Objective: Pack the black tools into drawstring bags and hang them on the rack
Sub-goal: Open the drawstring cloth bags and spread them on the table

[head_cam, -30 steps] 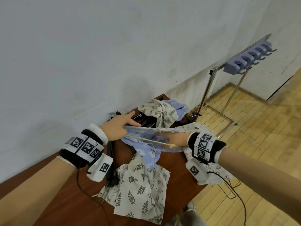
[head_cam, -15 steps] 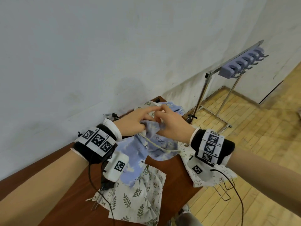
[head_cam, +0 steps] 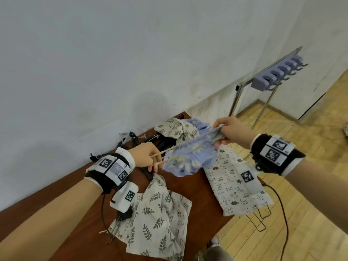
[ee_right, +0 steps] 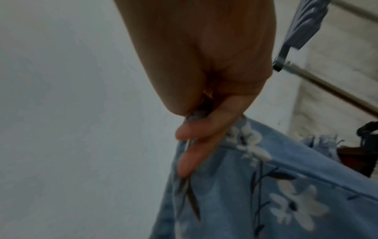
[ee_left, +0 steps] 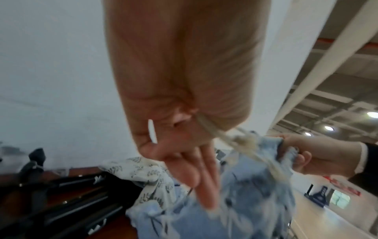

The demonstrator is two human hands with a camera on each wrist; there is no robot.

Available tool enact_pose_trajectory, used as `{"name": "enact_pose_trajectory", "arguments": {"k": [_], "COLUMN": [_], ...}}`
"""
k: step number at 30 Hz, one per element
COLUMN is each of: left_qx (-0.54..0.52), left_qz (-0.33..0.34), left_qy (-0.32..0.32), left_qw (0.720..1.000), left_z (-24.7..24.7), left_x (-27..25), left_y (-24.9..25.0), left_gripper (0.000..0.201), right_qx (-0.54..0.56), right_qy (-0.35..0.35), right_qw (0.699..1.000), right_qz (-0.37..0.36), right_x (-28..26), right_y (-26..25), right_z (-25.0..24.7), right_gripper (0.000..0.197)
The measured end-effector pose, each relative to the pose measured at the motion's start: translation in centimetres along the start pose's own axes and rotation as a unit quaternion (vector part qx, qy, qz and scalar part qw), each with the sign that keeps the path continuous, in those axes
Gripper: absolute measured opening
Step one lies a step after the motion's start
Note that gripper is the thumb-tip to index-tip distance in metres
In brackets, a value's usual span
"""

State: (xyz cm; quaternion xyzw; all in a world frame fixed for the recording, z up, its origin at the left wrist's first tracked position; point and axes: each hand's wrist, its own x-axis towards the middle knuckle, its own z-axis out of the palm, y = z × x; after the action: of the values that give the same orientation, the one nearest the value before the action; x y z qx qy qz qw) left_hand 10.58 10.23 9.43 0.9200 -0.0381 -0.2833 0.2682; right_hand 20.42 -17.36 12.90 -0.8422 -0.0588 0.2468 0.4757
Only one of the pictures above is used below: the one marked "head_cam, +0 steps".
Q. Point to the person's right hand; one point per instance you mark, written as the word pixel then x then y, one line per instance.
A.
pixel 236 131

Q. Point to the person's left hand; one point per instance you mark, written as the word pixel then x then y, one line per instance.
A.
pixel 144 156

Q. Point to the metal clothes rack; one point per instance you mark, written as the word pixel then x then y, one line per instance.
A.
pixel 235 101

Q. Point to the cat print fabric bag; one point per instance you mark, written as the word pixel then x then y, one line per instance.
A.
pixel 228 192

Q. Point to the person's right forearm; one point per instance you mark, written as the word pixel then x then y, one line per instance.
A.
pixel 320 187

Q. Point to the person's left forearm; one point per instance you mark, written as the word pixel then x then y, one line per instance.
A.
pixel 49 217

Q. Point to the person's grey shoe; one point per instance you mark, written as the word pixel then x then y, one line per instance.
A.
pixel 214 241

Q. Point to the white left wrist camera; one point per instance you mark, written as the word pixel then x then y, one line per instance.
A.
pixel 125 197

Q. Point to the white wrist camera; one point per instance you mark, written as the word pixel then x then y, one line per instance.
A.
pixel 250 178
pixel 125 197

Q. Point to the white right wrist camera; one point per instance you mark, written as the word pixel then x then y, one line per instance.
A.
pixel 250 178

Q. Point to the purple hook rail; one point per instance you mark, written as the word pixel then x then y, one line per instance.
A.
pixel 261 82

